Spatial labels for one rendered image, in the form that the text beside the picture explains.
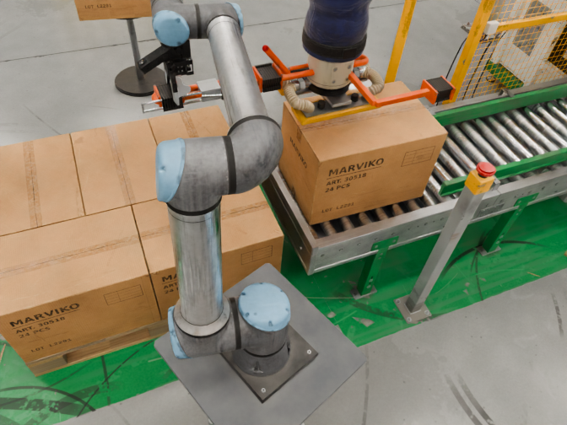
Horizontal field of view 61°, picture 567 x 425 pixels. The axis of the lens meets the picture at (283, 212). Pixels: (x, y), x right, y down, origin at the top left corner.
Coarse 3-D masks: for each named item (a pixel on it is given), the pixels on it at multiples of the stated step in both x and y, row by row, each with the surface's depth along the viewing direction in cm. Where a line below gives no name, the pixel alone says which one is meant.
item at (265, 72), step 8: (264, 64) 170; (256, 72) 166; (264, 72) 168; (272, 72) 169; (280, 72) 167; (264, 80) 164; (272, 80) 165; (280, 80) 166; (264, 88) 166; (272, 88) 167; (280, 88) 169
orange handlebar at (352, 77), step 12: (360, 60) 178; (300, 72) 171; (312, 72) 172; (192, 84) 163; (360, 84) 168; (156, 96) 157; (192, 96) 159; (372, 96) 164; (396, 96) 164; (408, 96) 165; (420, 96) 168
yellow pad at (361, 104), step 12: (348, 96) 182; (360, 96) 183; (324, 108) 177; (336, 108) 177; (348, 108) 178; (360, 108) 179; (372, 108) 181; (300, 120) 173; (312, 120) 173; (324, 120) 175
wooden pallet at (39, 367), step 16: (144, 256) 248; (160, 320) 225; (112, 336) 219; (128, 336) 232; (144, 336) 233; (64, 352) 214; (80, 352) 225; (96, 352) 226; (32, 368) 213; (48, 368) 218
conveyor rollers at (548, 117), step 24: (480, 120) 276; (504, 120) 279; (528, 120) 286; (552, 120) 281; (480, 144) 264; (504, 144) 262; (528, 144) 267; (552, 144) 265; (456, 168) 248; (552, 168) 256; (456, 192) 237; (360, 216) 222; (384, 216) 223
